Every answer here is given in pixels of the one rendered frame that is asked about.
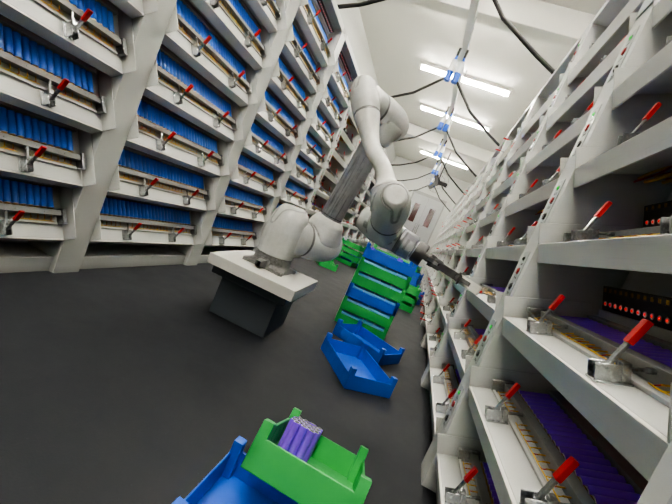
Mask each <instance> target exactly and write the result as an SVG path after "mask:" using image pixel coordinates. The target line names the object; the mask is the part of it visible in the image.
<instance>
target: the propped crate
mask: <svg viewBox="0 0 672 504"><path fill-rule="evenodd" d="M301 412H302V411H301V410H299V409H298V408H296V407H295V408H293V410H292V412H291V414H290V416H289V418H287V419H285V420H283V421H281V422H279V423H277V424H276V423H275V422H273V421H272V420H270V419H268V418H267V419H265V420H264V421H263V423H262V425H261V427H260V429H259V431H258V433H257V435H256V437H255V439H254V441H253V442H252V444H251V446H250V448H249V450H248V452H247V454H246V456H245V458H244V460H243V462H242V464H241V466H240V467H241V468H243V469H245V470H246V471H248V472H249V473H251V474H252V475H254V476H256V477H257V478H259V479H260V480H262V481H263V482H265V483H267V484H268V485H270V486H271V487H273V488H275V489H276V490H278V491H279V492H281V493H282V494H284V495H286V496H287V497H289V498H290V499H292V500H294V501H295V502H297V503H298V504H364V501H365V499H366V496H367V494H368V491H369V489H370V487H371V484H372V480H371V479H370V478H369V477H367V476H365V462H364V461H365V458H366V456H367V454H368V451H369V449H368V448H366V447H364V446H363V445H361V446H360V448H359V451H358V453H357V455H355V454H354V453H352V452H350V451H348V450H347V449H345V448H343V447H341V446H340V445H338V444H336V443H335V442H333V441H331V440H329V439H328V438H326V437H324V436H322V435H321V436H320V438H319V440H318V442H317V445H316V447H315V449H314V451H313V453H312V455H311V457H310V458H309V460H308V461H307V463H306V462H304V461H303V460H301V459H300V458H298V457H296V456H295V455H293V454H291V453H290V452H288V451H286V450H285V449H283V448H281V447H280V446H278V443H279V441H280V439H281V437H282V435H283V433H284V431H285V429H286V427H287V425H288V423H289V421H290V419H291V418H293V416H295V417H296V416H297V417H299V416H300V414H301Z"/></svg>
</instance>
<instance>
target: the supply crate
mask: <svg viewBox="0 0 672 504"><path fill-rule="evenodd" d="M370 246H371V243H370V242H368V244H367V246H366V248H365V250H364V253H363V255H362V256H363V257H366V258H368V259H370V260H373V261H375V262H377V263H379V264H382V265H384V266H386V267H389V268H391V269H393V270H395V271H398V272H400V273H402V274H405V275H407V276H409V277H411V278H412V277H413V275H414V273H415V271H416V268H417V266H418V265H416V264H414V263H413V262H411V261H410V263H409V264H408V263H406V262H403V263H402V262H400V261H397V260H398V259H396V258H394V257H392V256H390V255H387V254H385V253H383V252H380V251H378V250H376V249H374V250H372V249H371V247H370ZM413 264H414V265H413Z"/></svg>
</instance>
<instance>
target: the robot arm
mask: <svg viewBox="0 0 672 504"><path fill-rule="evenodd" d="M350 102H351V110H352V113H353V117H354V121H355V124H356V126H357V129H358V132H359V135H360V138H361V142H360V143H359V145H358V147H357V149H356V151H355V152H354V154H353V156H352V158H351V160H350V161H349V163H348V165H347V167H346V169H345V170H344V172H343V174H342V176H341V178H340V179H339V181H338V183H337V185H336V187H335V188H334V190H333V192H332V194H331V196H330V197H329V199H328V201H327V203H326V204H325V206H324V208H323V210H322V212H318V213H315V214H314V215H313V216H312V217H311V218H310V219H309V218H308V215H307V213H306V212H305V210H304V209H302V208H300V207H297V206H294V205H291V204H287V203H284V204H282V205H280V206H279V207H277V208H276V209H275V211H274V212H273V213H272V214H271V216H270V217H269V219H268V221H267V223H266V225H265V228H264V230H263V232H262V235H261V238H260V241H259V245H258V247H257V249H256V251H255V253H254V255H244V256H243V258H242V259H244V260H246V261H248V262H250V263H253V264H255V265H256V266H258V267H261V268H263V269H265V270H267V271H269V272H271V273H273V274H275V275H277V276H279V277H282V276H284V275H290V274H294V275H295V273H296V271H295V270H293V269H292V268H290V266H291V262H292V260H293V258H294V257H296V256H299V257H302V258H304V259H308V260H312V261H318V262H325V261H330V260H333V259H335V258H336V257H337V256H338V255H339V254H340V252H341V250H342V238H341V237H342V232H343V226H342V223H341V222H342V220H343V218H344V217H345V215H346V213H347V211H348V210H349V208H350V206H351V204H352V203H353V201H354V199H355V197H356V196H357V194H358V192H359V190H360V189H361V187H362V185H363V184H364V182H365V180H366V178H367V177H368V175H369V173H370V171H371V170H372V168H373V169H374V171H375V177H376V184H375V186H373V187H372V189H371V191H370V207H366V208H364V209H363V210H362V211H361V213H360V214H359V216H358V218H357V221H356V226H357V228H358V229H359V231H360V232H361V233H362V234H363V235H364V236H365V237H367V238H368V239H369V240H371V241H372V242H373V243H375V244H377V245H378V246H380V247H382V248H385V249H388V250H390V251H392V252H393V253H395V254H396V255H398V256H400V257H402V258H404V259H407V258H409V260H410V261H411V262H413V263H414V264H416V265H419V264H420V262H421V261H422V259H423V260H424V261H426V262H427V264H426V265H427V266H429V267H432V268H434V269H435V270H437V271H441V272H443V273H444V274H446V275H447V276H449V277H450V278H452V279H453V280H454V281H456V283H455V284H460V285H461V286H463V287H464V288H466V289H467V290H469V291H471V292H472V293H474V294H475V295H478V293H479V292H480V290H481V289H482V287H481V286H479V285H478V284H476V283H475V282H473V281H471V280H470V279H468V278H467V277H465V276H464V275H462V273H461V272H460V273H457V272H456V271H454V270H453V269H451V268H449V267H448V266H446V265H445V264H444V262H443V261H441V260H440V259H438V258H437V257H436V256H435V255H432V256H430V255H428V254H426V253H427V252H428V250H429V249H430V246H429V245H428V244H426V243H424V242H423V241H420V242H419V240H420V237H419V236H417V235H416V234H414V233H413V232H411V231H410V230H408V229H406V228H405V227H404V226H403V225H404V224H405V222H406V220H407V218H408V215H409V213H410V209H411V197H410V194H409V191H408V190H407V189H406V188H405V187H404V185H403V184H402V183H401V182H398V181H397V180H396V178H395V175H394V172H393V169H392V166H391V164H390V162H389V160H388V158H387V156H386V154H385V152H384V151H383V149H384V148H387V147H389V146H390V145H391V144H392V143H393V142H395V141H398V140H400V139H402V138H403V137H404V136H405V135H406V134H407V132H408V129H409V120H408V117H407V114H406V112H405V111H404V109H403V108H402V107H401V106H400V105H399V104H398V103H397V102H396V101H395V100H394V99H393V98H392V97H390V96H389V95H388V94H386V93H385V92H384V91H383V90H382V89H381V88H380V87H379V86H377V85H376V82H375V81H374V79H373V78H372V77H370V76H369V75H360V76H358V77H357V78H356V79H355V81H354V82H353V84H352V87H351V92H350Z"/></svg>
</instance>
